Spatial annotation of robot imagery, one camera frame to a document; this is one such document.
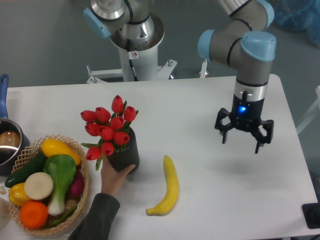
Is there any dark grey ribbed vase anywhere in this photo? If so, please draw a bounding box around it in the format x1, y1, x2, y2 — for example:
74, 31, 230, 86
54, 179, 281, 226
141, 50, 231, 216
107, 127, 140, 174

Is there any blue handled saucepan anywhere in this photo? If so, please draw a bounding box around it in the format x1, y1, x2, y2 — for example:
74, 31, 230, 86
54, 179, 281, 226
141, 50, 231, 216
0, 74, 30, 176

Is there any dark green cucumber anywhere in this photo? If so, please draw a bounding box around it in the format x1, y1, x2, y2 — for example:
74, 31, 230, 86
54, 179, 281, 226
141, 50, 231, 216
4, 150, 47, 188

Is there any yellow banana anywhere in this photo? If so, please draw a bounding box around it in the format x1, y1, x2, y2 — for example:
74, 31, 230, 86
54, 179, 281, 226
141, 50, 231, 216
145, 155, 180, 216

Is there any green chili pepper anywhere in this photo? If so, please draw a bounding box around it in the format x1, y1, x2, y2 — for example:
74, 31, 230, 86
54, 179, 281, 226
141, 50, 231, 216
46, 205, 77, 229

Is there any white round radish slice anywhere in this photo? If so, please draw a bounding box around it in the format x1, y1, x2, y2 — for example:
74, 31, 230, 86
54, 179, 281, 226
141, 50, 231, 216
24, 172, 54, 201

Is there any white frame at right edge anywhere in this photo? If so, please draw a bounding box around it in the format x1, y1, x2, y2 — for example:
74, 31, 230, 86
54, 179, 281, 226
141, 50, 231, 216
296, 85, 320, 135

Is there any white garlic clove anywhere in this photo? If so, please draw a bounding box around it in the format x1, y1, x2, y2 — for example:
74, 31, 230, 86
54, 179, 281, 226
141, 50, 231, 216
0, 186, 7, 195

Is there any orange fruit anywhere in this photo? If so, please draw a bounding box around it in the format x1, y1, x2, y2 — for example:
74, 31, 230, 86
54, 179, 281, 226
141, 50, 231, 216
19, 201, 49, 229

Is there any yellow squash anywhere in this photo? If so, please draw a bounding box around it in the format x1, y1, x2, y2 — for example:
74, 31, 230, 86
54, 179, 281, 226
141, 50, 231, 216
41, 138, 82, 166

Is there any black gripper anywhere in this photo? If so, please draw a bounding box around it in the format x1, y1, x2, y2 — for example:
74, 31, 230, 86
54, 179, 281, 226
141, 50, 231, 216
214, 95, 274, 154

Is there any person's hand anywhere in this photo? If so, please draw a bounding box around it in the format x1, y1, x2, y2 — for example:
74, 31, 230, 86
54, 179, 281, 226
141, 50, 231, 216
100, 157, 136, 197

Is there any black device at table edge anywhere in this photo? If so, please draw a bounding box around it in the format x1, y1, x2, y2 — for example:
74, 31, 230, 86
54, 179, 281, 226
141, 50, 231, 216
301, 202, 320, 229

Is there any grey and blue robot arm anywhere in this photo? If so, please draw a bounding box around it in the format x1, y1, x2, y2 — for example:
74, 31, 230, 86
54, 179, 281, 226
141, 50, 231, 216
83, 0, 276, 147

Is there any woven wicker basket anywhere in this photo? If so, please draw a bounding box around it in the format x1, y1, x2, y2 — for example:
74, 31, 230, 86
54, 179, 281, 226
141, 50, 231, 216
9, 135, 89, 237

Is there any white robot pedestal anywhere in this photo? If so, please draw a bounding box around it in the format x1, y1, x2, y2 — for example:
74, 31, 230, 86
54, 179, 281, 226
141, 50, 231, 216
86, 14, 210, 85

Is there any green bok choy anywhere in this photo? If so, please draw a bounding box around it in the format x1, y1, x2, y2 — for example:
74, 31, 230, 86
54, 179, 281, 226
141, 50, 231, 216
43, 154, 76, 216

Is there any purple sweet potato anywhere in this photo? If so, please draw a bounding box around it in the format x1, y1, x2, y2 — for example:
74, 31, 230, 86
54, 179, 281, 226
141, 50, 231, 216
68, 168, 85, 197

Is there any yellow bell pepper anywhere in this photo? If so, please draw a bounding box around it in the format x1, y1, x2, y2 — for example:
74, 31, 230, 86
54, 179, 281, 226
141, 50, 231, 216
8, 182, 32, 207

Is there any blue plastic bag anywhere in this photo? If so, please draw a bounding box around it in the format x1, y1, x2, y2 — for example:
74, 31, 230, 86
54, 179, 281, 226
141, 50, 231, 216
273, 0, 320, 47

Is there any red tulip bouquet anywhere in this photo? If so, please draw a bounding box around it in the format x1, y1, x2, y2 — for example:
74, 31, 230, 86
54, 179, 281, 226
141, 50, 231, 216
80, 95, 139, 170

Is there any dark grey sleeved forearm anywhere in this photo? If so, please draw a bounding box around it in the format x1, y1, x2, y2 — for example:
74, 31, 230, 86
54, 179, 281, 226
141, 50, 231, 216
68, 193, 121, 240

